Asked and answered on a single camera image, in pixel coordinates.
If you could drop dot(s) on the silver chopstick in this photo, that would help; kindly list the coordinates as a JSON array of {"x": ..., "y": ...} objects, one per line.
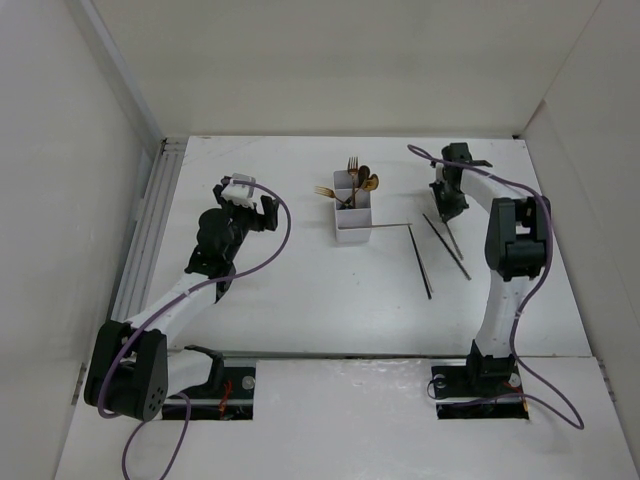
[
  {"x": 389, "y": 225},
  {"x": 454, "y": 241}
]

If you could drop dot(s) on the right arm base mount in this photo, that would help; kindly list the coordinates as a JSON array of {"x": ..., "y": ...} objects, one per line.
[{"x": 458, "y": 397}]

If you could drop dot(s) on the gold spoon green handle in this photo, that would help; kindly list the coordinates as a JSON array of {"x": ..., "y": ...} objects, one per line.
[{"x": 369, "y": 185}]

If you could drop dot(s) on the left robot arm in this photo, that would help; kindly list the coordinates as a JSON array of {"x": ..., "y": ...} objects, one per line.
[{"x": 132, "y": 371}]

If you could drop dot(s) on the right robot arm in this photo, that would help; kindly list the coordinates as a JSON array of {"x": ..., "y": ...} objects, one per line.
[{"x": 515, "y": 251}]

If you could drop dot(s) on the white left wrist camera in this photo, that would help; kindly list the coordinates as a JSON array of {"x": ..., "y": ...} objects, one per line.
[{"x": 239, "y": 190}]

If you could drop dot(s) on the aluminium frame rail left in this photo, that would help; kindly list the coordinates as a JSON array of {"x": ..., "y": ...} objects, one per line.
[{"x": 149, "y": 217}]

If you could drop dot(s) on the gold fork green handle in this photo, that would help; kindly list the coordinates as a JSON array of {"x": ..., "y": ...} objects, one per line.
[{"x": 329, "y": 193}]

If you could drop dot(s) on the rose gold small fork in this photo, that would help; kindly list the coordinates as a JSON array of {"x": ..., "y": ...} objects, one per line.
[{"x": 353, "y": 170}]

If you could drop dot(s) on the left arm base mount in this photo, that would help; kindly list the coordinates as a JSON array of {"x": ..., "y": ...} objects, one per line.
[{"x": 215, "y": 390}]

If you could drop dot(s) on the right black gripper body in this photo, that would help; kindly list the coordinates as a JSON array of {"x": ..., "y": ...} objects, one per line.
[{"x": 448, "y": 199}]

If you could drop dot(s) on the white three-compartment utensil holder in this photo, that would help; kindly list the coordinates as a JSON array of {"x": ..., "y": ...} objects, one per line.
[{"x": 352, "y": 225}]

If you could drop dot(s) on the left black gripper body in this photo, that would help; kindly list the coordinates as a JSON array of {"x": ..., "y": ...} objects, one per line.
[{"x": 244, "y": 219}]

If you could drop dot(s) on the dark grey chopstick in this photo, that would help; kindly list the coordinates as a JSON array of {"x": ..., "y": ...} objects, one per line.
[
  {"x": 449, "y": 250},
  {"x": 422, "y": 269}
]

